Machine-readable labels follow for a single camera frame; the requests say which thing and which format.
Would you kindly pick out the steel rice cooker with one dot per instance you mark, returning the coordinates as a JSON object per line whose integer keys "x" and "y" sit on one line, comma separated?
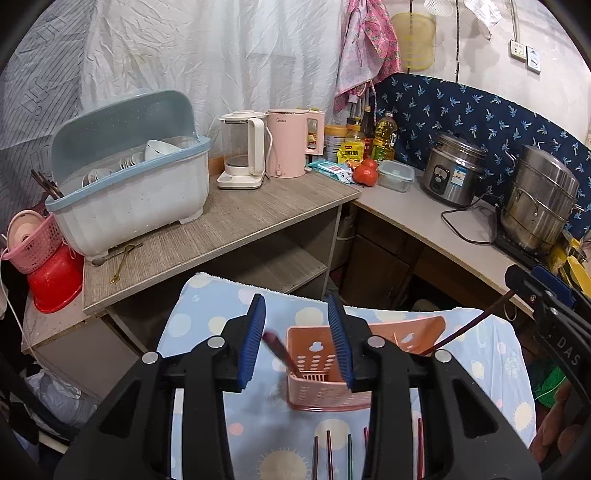
{"x": 452, "y": 173}

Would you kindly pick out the yellow cutting board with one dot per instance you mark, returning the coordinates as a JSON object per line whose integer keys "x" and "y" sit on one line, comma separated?
{"x": 413, "y": 41}

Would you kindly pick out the grey striped sheet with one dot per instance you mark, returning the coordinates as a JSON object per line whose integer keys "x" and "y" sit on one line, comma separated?
{"x": 41, "y": 92}

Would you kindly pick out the yellow plastic item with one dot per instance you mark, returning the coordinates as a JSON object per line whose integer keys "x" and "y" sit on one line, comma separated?
{"x": 579, "y": 272}

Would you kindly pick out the dark soy sauce bottle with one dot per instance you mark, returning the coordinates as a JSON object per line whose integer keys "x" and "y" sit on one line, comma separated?
{"x": 367, "y": 120}

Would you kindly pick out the grey plastic bag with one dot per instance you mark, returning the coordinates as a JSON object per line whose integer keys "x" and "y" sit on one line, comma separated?
{"x": 60, "y": 397}

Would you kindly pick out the white towel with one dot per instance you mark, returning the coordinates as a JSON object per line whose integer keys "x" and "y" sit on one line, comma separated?
{"x": 482, "y": 11}

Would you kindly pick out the yellow plastic jar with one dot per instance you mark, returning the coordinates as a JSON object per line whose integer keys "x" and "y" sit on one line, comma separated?
{"x": 354, "y": 136}

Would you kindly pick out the row of white saucers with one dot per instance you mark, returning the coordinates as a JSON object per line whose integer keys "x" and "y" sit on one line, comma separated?
{"x": 131, "y": 162}

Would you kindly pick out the yellow seasoning packet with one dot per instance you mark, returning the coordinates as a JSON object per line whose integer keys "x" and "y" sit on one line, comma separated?
{"x": 352, "y": 153}

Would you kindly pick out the bundle of dark chopsticks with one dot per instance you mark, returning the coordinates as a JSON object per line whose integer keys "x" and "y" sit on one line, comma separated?
{"x": 46, "y": 184}

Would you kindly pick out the large red tomato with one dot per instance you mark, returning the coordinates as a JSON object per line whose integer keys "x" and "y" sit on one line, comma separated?
{"x": 364, "y": 175}

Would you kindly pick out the pink electric kettle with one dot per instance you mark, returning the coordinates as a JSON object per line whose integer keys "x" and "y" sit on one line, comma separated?
{"x": 288, "y": 147}

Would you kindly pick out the pink perforated utensil basket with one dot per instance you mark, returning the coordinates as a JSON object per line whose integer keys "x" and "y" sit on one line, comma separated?
{"x": 304, "y": 398}

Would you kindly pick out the white glass kettle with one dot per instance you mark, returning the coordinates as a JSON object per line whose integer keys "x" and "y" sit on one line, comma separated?
{"x": 242, "y": 152}

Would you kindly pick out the pink round lid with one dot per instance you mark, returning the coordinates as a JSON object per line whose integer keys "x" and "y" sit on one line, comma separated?
{"x": 23, "y": 228}

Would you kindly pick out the blue polka dot blanket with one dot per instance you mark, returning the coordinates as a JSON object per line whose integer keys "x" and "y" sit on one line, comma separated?
{"x": 203, "y": 323}

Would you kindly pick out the green chopstick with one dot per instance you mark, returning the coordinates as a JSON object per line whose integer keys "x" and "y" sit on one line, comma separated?
{"x": 351, "y": 457}

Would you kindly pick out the pink plastic mesh basket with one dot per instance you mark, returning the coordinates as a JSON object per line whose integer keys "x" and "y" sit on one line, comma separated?
{"x": 39, "y": 254}

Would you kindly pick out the white wall switch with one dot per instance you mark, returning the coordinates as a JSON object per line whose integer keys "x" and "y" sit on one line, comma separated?
{"x": 533, "y": 60}

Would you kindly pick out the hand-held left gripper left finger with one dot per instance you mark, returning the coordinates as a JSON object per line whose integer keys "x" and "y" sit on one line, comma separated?
{"x": 251, "y": 341}

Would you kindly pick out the dark red chopstick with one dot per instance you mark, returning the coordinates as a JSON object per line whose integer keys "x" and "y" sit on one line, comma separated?
{"x": 279, "y": 353}
{"x": 471, "y": 323}
{"x": 365, "y": 441}
{"x": 330, "y": 454}

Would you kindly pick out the blue patterned cloth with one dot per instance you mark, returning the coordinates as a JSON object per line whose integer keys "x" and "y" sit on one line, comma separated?
{"x": 461, "y": 110}

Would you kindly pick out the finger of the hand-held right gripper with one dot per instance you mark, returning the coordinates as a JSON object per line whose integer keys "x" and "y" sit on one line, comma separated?
{"x": 524, "y": 282}
{"x": 554, "y": 284}

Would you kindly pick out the blue white dish drainer box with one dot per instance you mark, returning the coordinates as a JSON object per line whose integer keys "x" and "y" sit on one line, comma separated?
{"x": 138, "y": 207}

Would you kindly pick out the metal spoon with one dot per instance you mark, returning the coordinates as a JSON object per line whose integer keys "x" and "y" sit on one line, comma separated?
{"x": 104, "y": 259}

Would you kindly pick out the grey wood shelf desk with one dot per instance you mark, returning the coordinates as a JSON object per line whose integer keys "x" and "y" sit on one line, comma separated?
{"x": 258, "y": 207}

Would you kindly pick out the steel steamer pot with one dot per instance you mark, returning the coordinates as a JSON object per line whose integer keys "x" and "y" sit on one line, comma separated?
{"x": 538, "y": 198}

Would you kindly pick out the dark purple chopstick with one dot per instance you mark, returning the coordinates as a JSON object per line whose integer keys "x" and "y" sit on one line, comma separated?
{"x": 314, "y": 457}

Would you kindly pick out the white wall socket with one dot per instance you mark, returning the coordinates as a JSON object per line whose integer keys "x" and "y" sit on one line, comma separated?
{"x": 517, "y": 49}

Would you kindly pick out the blue wet wipes pack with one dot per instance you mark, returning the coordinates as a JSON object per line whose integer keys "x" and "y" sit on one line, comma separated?
{"x": 318, "y": 165}

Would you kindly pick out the white blue wipes pack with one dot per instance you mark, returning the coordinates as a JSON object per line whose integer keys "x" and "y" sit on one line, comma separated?
{"x": 339, "y": 174}

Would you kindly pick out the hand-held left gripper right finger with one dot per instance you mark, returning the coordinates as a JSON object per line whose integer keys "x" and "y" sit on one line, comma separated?
{"x": 339, "y": 341}

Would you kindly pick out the small white bowl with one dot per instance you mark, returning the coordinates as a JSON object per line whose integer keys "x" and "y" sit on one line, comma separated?
{"x": 98, "y": 177}

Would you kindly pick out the clear container green rim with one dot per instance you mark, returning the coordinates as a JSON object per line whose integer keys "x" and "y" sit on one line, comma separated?
{"x": 395, "y": 177}

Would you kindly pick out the white wrinkled sheet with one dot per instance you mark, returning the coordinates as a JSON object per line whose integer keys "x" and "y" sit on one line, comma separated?
{"x": 207, "y": 64}

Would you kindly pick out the small red tomato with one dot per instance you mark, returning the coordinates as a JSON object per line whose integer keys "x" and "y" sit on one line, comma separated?
{"x": 371, "y": 162}

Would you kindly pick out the white plastic skimmer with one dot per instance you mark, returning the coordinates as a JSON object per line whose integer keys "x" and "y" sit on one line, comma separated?
{"x": 438, "y": 7}

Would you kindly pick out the red plastic basin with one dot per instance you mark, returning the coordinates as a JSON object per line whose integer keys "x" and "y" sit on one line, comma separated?
{"x": 57, "y": 286}

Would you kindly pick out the yellow cooking oil bottle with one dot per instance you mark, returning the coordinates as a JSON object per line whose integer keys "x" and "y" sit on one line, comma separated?
{"x": 385, "y": 138}

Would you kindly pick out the pink floral apron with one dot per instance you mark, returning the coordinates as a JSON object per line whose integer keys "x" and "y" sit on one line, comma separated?
{"x": 364, "y": 50}

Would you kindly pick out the yellow lid tin can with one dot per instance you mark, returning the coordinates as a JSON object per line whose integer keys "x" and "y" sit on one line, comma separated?
{"x": 333, "y": 141}

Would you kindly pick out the red label sauce bottle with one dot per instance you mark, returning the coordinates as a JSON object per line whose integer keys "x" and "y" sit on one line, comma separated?
{"x": 368, "y": 147}

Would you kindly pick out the black induction cooker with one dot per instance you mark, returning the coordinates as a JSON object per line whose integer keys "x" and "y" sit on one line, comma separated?
{"x": 512, "y": 247}

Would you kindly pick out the large white bowl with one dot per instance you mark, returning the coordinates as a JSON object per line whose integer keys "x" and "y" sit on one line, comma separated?
{"x": 161, "y": 150}

